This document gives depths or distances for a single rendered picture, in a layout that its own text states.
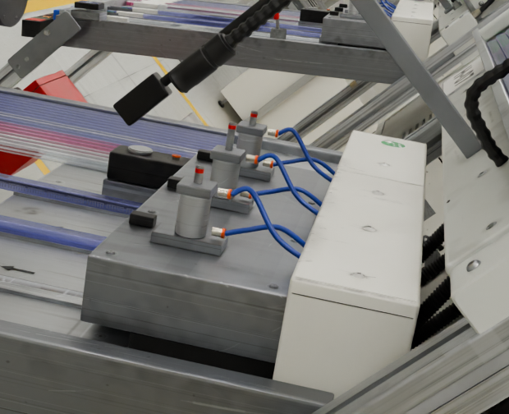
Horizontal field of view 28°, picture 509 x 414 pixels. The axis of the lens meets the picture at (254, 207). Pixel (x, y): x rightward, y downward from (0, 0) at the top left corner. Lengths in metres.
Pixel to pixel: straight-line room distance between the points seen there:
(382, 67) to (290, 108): 3.37
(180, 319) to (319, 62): 1.41
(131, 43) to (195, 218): 1.43
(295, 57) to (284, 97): 3.30
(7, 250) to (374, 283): 0.32
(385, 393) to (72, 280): 0.30
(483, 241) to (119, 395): 0.24
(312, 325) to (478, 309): 0.12
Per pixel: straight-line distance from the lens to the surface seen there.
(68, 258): 0.84
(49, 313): 0.73
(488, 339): 0.57
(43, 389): 0.68
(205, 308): 0.67
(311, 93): 5.37
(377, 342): 0.64
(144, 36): 2.11
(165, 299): 0.67
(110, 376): 0.66
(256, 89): 5.40
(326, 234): 0.72
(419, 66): 0.80
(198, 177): 0.70
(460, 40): 1.99
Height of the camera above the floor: 1.42
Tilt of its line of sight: 17 degrees down
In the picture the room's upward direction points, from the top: 54 degrees clockwise
